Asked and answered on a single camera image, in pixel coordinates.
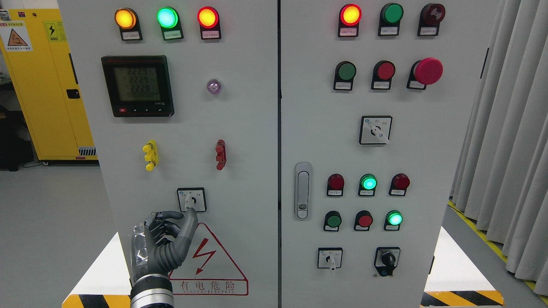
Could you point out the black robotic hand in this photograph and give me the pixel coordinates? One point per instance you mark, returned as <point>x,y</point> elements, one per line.
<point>160,243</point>

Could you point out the door rotary selector switch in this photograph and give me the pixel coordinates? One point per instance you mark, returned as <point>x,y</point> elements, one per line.
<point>192,198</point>

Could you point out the silver black robot forearm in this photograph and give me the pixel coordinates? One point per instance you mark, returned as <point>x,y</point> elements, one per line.
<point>152,291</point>

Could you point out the orange indicator light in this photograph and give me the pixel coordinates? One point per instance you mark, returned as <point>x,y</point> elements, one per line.
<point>128,23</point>

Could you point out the red electric danger warning sticker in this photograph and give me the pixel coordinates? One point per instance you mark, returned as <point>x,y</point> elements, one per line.
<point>208,269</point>

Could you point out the yellow terminal connector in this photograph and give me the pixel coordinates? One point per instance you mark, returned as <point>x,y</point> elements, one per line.
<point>151,155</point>

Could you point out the red terminal connector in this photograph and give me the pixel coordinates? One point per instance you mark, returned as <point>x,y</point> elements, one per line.
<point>221,158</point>

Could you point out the black digital power meter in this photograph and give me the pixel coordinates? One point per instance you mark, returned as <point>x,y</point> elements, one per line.
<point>138,86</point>

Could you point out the small clear lamp bulb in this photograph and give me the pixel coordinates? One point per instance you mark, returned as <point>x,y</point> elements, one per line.
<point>214,86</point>

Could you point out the dark red indicator lower left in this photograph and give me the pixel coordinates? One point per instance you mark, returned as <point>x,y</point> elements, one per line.
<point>335,185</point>

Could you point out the grey electrical control cabinet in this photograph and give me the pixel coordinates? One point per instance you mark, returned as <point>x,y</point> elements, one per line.
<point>276,61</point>

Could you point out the red push button lower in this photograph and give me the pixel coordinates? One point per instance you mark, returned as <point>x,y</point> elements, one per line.
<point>363,221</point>

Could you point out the red push button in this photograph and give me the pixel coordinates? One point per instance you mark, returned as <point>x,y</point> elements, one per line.
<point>363,221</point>
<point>382,75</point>

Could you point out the green lit indicator lower middle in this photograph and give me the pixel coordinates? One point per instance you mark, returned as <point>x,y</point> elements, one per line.
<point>367,185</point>

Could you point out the green lit indicator light top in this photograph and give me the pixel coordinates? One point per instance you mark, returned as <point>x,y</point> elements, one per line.
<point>169,23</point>

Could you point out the red lit indicator left door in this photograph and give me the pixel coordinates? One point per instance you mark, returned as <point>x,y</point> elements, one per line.
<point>209,22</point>

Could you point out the red lit indicator door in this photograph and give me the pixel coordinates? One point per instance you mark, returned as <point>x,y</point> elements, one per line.
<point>209,22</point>
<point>349,21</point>

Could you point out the yellow safety storage cabinet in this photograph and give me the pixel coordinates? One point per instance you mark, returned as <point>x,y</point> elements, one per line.
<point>38,58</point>

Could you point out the green lit push button lower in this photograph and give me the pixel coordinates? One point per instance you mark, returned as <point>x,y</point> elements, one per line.
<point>393,220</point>

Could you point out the dark red indicator lower right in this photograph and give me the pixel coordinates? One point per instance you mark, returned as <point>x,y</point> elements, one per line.
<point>399,185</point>

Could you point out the green push button upper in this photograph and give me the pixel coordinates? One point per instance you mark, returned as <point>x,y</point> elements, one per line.
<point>344,75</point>

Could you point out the red push button upper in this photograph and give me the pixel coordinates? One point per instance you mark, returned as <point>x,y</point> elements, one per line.
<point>382,75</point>

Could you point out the red lit indicator right door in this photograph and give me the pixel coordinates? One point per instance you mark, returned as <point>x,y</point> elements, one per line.
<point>349,21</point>

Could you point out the red emergency stop mushroom button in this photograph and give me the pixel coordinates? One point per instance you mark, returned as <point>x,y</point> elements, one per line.
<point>424,72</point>

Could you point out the dark green indicator top right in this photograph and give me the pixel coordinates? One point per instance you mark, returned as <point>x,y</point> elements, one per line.
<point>389,20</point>

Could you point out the grey curtain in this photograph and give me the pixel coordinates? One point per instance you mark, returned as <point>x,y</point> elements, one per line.
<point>502,178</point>

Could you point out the dark red buzzer indicator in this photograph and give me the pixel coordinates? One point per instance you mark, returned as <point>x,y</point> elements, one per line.
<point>430,18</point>

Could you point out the grey cabinet door handle lock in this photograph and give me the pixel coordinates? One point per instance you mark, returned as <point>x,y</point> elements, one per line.
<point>302,174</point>

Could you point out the lower rotary selector switch white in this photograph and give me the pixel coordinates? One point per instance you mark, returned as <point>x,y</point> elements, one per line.
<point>329,258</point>

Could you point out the black knob selector switch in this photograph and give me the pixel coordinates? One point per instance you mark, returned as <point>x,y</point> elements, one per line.
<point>386,260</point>

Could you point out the upper right rotary selector switch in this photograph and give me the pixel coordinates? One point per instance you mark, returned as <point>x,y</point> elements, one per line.
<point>375,130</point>

